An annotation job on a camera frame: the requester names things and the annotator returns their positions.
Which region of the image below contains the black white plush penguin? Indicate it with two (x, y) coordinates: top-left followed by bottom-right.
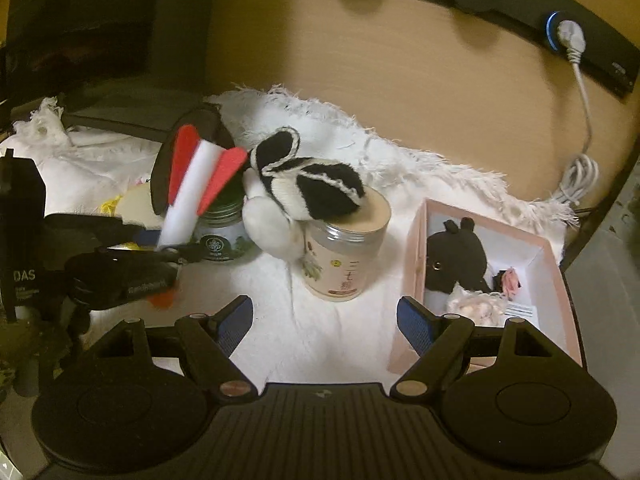
(242, 127), (366, 262)

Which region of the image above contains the red white felt piece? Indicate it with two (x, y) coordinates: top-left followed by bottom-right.
(157, 139), (248, 248)

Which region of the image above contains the cream fluffy plush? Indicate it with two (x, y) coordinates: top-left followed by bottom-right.
(446, 288), (509, 327)

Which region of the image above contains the white fringed cloth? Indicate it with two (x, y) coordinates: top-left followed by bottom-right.
(4, 87), (575, 386)

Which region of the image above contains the pink cardboard box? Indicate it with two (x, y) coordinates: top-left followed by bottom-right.
(400, 200), (582, 363)

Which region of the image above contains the black plush toy in box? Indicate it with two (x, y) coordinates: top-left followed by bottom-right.
(425, 217), (491, 294)

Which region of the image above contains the small pink plush toy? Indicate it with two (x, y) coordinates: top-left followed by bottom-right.
(492, 268), (521, 301)

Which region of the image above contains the green lidded glass jar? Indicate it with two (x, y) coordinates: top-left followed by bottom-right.
(193, 179), (255, 263)

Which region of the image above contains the beige lidded jar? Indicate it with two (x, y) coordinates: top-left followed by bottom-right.
(302, 186), (392, 301)

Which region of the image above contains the black oval felt piece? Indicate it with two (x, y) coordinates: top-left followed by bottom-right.
(150, 103), (234, 216)

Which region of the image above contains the black monitor stand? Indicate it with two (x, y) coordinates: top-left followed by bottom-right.
(1, 0), (213, 142)

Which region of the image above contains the white plug and cable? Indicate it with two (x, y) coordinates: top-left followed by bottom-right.
(541, 19), (600, 207)

